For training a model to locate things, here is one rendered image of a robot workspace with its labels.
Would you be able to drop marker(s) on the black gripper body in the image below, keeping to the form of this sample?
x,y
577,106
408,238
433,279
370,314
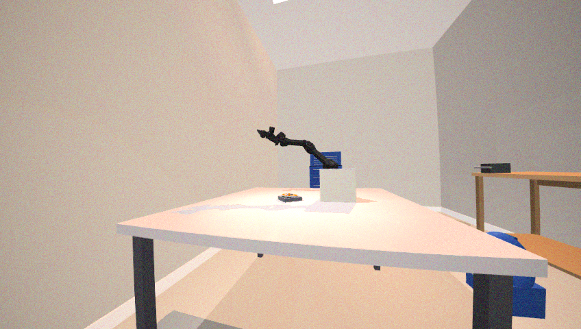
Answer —
x,y
267,135

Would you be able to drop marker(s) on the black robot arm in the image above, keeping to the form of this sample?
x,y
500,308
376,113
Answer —
x,y
307,145

